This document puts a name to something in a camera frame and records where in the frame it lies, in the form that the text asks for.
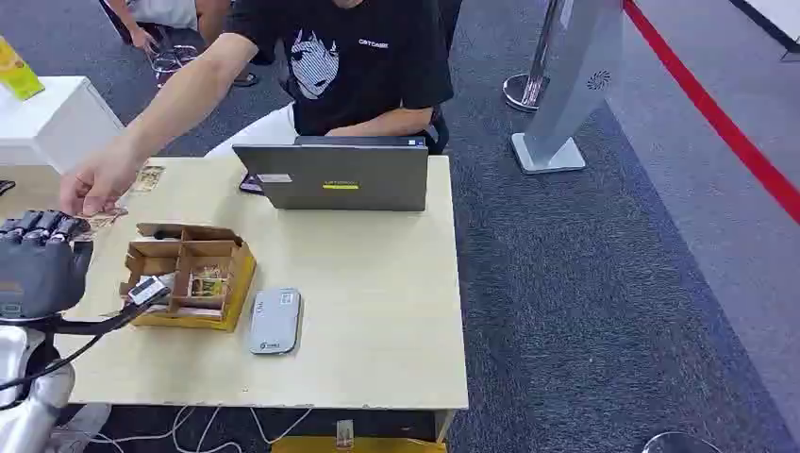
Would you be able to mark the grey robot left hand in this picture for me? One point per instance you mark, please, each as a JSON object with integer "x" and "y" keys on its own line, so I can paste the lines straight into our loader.
{"x": 37, "y": 269}

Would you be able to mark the person's right hand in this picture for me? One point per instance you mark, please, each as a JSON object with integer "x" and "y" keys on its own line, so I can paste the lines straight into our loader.
{"x": 100, "y": 178}

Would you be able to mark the printed brown card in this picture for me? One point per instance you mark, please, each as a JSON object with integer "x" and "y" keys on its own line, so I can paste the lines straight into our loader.
{"x": 149, "y": 179}
{"x": 103, "y": 220}

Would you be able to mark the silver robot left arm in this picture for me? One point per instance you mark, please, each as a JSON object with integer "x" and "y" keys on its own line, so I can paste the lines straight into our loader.
{"x": 31, "y": 400}

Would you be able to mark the white side table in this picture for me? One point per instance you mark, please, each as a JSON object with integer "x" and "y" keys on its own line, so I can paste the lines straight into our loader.
{"x": 50, "y": 125}

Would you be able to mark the black marker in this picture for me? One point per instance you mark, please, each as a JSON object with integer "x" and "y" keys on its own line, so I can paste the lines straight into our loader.
{"x": 166, "y": 235}

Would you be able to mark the black object at table edge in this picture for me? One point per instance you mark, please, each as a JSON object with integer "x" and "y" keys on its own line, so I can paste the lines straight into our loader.
{"x": 5, "y": 186}

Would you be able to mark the yellow-green carton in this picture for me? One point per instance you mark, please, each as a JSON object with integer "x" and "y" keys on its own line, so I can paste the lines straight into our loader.
{"x": 17, "y": 75}

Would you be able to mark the clear stool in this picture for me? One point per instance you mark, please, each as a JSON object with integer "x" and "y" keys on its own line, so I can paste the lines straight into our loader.
{"x": 172, "y": 61}

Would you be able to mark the wooden card box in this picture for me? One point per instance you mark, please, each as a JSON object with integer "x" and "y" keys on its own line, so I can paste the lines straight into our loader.
{"x": 212, "y": 262}

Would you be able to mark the green printed card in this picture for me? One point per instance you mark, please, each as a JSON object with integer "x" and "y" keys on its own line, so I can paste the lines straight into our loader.
{"x": 207, "y": 287}

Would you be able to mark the grey power bank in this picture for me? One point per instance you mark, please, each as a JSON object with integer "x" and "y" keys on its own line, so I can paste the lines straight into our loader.
{"x": 275, "y": 321}

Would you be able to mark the grey laptop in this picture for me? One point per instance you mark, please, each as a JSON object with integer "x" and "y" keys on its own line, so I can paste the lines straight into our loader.
{"x": 337, "y": 178}

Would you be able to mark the seated person at desk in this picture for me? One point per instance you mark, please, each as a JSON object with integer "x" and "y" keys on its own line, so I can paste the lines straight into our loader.
{"x": 369, "y": 69}

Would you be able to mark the yellow crate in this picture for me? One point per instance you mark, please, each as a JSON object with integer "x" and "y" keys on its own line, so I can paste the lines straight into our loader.
{"x": 362, "y": 446}

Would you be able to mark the silver kiosk stand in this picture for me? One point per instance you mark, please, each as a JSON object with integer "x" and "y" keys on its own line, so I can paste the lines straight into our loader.
{"x": 575, "y": 81}

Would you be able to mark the round chrome base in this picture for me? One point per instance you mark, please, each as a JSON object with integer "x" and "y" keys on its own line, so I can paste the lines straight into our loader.
{"x": 681, "y": 444}

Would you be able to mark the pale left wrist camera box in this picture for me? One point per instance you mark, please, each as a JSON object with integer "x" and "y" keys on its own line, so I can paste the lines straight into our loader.
{"x": 147, "y": 290}

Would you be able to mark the chrome stanchion post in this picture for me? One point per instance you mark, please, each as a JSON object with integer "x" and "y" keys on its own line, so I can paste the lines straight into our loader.
{"x": 531, "y": 81}

